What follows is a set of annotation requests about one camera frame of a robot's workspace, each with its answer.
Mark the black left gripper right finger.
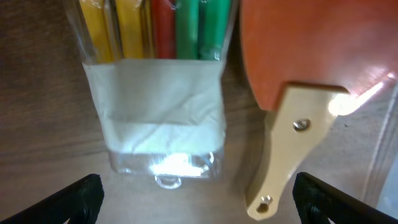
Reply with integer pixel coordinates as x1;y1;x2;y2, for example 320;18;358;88
292;172;397;224

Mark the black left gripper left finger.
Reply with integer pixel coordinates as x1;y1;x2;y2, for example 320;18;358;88
1;174;104;224

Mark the clear plastic container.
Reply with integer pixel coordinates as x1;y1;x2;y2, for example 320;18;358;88
361;84;397;208

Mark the clear screwdriver set case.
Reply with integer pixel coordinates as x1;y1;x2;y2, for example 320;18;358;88
64;0;238;189

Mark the orange scraper wooden handle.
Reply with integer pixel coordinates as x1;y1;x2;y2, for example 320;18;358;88
240;0;397;221

